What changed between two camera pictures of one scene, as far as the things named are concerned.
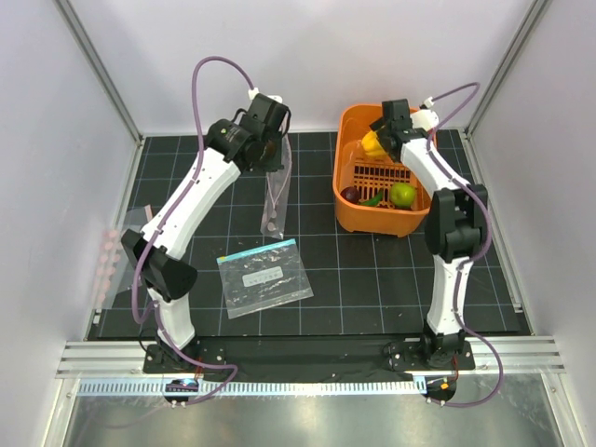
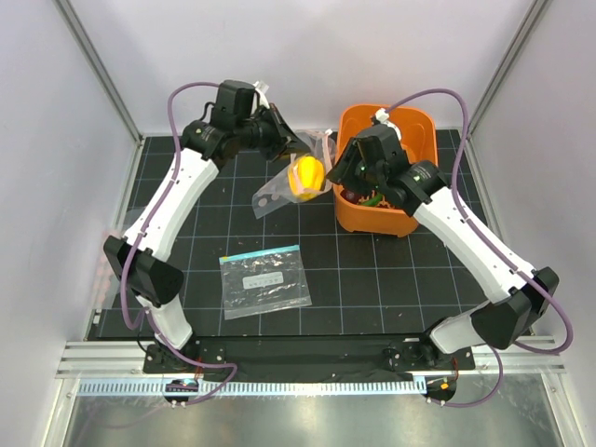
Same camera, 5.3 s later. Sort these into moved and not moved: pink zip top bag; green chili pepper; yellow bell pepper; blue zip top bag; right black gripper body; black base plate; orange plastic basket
Moved: right black gripper body; yellow bell pepper; pink zip top bag
Not moved: green chili pepper; orange plastic basket; blue zip top bag; black base plate
